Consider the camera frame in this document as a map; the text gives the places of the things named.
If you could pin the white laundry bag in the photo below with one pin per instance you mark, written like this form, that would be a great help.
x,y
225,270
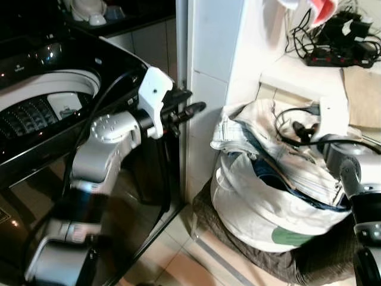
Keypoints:
x,y
256,208

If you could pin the red pink plastic item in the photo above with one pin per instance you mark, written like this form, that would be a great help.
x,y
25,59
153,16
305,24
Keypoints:
x,y
324,11

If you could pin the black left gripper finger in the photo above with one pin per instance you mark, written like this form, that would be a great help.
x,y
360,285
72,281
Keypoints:
x,y
193,111
182,95

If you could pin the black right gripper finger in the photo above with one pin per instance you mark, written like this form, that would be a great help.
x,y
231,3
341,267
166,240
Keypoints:
x,y
297,127

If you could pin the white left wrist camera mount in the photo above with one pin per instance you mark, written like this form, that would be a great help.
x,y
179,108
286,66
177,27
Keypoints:
x,y
153,89

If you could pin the dark blue garment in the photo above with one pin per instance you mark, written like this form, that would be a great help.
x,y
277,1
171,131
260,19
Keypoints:
x,y
274,173

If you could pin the black power strip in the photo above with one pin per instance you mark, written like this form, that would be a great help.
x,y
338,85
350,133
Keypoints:
x,y
339,59

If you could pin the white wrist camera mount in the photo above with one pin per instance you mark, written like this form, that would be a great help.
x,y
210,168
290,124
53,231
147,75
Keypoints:
x,y
333,116
153,89

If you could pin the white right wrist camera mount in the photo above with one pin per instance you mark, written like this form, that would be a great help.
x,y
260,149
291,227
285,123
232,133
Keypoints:
x,y
333,116

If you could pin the white hanging cloth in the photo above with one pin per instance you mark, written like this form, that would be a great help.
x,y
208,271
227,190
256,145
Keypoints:
x,y
292,3

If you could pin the white striped garment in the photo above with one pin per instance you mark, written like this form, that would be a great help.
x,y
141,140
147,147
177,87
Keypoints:
x,y
250,125

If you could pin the beige towel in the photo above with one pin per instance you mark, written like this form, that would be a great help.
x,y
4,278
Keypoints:
x,y
363,95

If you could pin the black top-load washing machine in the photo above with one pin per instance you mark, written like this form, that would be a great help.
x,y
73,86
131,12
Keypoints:
x,y
36,65

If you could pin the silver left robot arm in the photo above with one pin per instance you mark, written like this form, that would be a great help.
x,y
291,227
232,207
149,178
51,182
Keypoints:
x,y
98,152

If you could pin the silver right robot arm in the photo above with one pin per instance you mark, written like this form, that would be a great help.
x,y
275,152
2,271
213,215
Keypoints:
x,y
363,196

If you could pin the white rounded appliance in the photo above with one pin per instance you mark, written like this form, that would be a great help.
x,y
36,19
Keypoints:
x,y
86,11

